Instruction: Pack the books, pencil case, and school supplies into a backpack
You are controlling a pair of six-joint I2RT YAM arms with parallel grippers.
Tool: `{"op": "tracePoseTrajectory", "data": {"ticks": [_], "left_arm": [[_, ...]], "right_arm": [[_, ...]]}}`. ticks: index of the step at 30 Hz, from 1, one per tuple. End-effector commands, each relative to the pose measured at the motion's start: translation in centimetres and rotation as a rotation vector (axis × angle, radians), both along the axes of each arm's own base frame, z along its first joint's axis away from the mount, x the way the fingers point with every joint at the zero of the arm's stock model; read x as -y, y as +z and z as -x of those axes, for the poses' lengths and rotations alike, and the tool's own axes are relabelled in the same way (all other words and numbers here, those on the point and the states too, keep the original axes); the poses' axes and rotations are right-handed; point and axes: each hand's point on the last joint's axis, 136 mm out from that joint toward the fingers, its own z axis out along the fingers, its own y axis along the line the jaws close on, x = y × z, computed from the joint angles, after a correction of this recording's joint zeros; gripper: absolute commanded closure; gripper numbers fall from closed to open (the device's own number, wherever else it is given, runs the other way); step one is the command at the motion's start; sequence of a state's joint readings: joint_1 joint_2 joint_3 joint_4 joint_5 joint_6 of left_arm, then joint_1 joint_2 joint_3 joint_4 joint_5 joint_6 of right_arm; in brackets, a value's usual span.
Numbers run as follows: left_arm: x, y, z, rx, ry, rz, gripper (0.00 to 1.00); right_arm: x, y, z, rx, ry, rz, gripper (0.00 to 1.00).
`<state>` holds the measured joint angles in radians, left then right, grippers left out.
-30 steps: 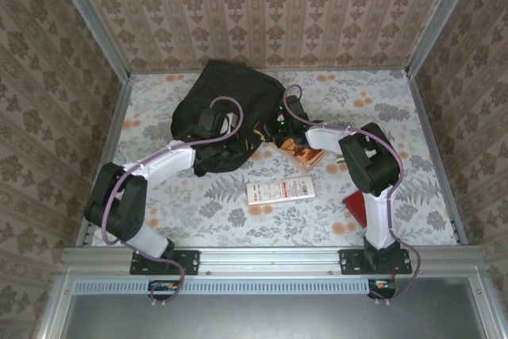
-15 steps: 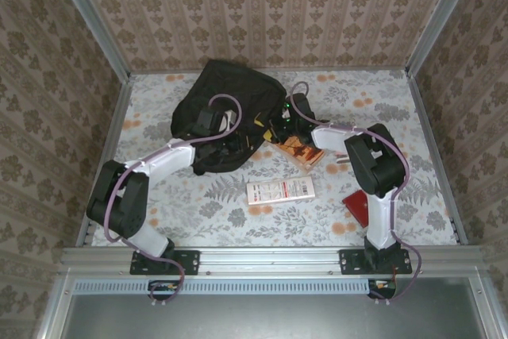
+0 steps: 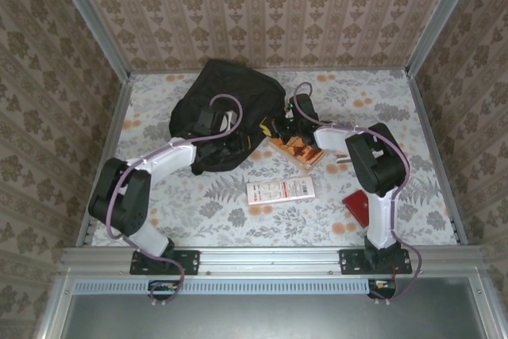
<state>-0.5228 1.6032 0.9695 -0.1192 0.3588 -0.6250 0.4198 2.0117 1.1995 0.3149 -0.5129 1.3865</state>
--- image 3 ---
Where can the steel sheet panel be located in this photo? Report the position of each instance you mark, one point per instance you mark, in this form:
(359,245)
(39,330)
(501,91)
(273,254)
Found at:
(258,319)

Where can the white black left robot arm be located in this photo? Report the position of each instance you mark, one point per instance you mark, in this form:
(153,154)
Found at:
(174,156)

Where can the aluminium mounting rail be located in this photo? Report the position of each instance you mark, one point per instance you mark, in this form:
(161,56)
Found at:
(270,259)

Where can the thin aluminium wall rail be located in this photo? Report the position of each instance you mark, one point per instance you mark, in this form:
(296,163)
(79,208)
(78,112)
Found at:
(337,68)

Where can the aluminium frame post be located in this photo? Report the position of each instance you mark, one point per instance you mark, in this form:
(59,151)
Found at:
(439,17)
(94,17)

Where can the pink white striped item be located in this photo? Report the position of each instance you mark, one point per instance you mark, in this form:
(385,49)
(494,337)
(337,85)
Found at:
(343,161)

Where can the red snap wallet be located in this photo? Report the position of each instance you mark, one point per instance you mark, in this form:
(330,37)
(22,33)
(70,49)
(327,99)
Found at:
(355,204)

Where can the aluminium side rail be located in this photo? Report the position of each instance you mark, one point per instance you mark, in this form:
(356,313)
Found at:
(436,156)
(106,156)

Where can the orange paperback book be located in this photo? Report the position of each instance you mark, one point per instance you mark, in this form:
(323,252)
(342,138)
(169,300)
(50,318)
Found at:
(301,154)

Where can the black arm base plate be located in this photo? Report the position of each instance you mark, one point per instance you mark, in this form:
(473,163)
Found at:
(349,261)
(186,263)

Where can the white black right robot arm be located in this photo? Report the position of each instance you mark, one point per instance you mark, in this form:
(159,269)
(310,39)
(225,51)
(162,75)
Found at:
(381,220)

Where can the black connector board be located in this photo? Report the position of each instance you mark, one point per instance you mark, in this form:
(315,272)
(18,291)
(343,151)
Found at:
(383,286)
(162,287)

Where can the black fabric backpack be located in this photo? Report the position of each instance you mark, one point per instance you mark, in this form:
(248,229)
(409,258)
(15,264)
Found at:
(234,85)

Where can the white printed box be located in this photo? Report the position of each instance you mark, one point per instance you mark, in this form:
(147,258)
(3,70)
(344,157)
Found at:
(279,191)

